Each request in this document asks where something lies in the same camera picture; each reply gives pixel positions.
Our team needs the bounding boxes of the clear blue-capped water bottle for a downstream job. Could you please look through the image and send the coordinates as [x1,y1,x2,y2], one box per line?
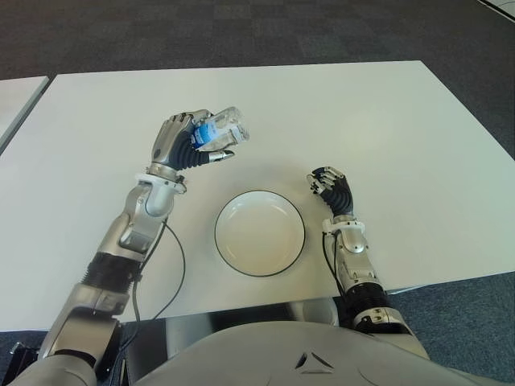
[189,105,252,152]

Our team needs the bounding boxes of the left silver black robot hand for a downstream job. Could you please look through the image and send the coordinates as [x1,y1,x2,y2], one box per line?
[150,108,237,179]

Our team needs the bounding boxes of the white side table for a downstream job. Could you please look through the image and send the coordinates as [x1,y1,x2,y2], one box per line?
[0,75,52,152]

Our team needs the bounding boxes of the grey robot torso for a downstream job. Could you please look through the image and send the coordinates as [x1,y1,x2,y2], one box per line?
[23,319,500,386]

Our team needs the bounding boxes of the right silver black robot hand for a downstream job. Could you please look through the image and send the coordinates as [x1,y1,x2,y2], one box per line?
[306,164,356,219]

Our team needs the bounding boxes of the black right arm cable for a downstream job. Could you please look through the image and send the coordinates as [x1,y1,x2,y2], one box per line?
[321,228,344,287]

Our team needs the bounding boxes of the white black-rimmed plate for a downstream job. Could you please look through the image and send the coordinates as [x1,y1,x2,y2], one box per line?
[213,190,308,278]

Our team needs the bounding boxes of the white robot waist part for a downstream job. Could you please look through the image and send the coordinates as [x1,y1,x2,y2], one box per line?
[301,299,340,327]

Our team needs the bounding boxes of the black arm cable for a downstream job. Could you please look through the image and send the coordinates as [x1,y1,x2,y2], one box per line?
[321,228,344,287]
[130,222,187,323]

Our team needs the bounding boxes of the black wheeled base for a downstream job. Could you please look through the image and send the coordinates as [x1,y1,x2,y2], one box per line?
[9,341,42,377]

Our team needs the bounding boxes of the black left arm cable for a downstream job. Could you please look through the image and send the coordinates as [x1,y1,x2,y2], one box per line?
[130,222,187,323]

